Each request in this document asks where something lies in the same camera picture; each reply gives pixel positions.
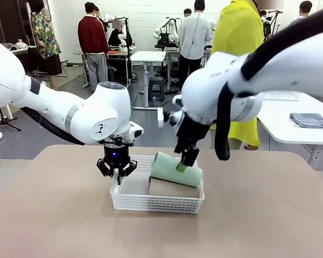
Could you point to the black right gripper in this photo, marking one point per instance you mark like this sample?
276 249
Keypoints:
193 131

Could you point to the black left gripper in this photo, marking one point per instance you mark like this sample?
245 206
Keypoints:
116 157

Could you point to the tall pale green cup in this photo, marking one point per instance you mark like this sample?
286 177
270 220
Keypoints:
167 172

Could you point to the tall brown cup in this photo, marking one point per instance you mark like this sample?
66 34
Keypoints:
172 191

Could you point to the white plastic mesh basket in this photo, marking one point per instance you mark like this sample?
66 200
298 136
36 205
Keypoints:
156 204

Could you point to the blue grey cloth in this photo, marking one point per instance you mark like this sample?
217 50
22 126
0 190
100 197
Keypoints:
309 121

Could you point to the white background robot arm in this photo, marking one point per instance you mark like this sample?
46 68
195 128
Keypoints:
110 18
161 27

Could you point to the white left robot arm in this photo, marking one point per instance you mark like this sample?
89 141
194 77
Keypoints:
97 113

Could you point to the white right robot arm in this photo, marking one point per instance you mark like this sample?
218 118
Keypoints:
202 86

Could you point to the person's right hand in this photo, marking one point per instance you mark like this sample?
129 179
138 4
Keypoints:
251 147

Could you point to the small grey bottle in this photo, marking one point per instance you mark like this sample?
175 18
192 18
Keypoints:
153 101

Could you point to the grey plastic stool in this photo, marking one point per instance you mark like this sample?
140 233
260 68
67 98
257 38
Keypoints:
156 83

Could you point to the large white table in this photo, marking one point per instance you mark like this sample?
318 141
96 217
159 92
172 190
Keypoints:
285 129

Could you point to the white standing desk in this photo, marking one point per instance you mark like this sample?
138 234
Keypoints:
148 56

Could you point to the black tall stand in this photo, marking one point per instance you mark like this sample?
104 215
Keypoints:
127 53

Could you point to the person in white shirt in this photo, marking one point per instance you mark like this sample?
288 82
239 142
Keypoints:
195 37

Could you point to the black floor tripod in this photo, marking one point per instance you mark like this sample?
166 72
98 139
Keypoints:
4 121

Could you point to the small white side table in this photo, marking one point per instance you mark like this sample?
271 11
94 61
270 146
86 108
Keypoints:
8 111

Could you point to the person in yellow shirt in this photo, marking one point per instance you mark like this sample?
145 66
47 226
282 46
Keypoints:
237 32

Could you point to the seated person in black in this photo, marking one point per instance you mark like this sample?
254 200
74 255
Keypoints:
115 36

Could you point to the person in red sweater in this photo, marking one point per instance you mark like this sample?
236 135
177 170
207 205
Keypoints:
92 37

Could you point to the black haired person behind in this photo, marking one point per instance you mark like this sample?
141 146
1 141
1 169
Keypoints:
187 13

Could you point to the person in floral shirt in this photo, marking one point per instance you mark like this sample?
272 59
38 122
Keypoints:
44 37

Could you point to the person in grey shirt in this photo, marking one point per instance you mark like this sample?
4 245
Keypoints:
305 8

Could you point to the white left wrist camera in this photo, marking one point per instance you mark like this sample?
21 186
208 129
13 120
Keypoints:
137 131

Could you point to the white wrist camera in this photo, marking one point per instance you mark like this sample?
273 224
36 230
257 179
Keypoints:
137 131
160 117

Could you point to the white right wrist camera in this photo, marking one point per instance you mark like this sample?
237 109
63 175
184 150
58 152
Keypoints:
160 117

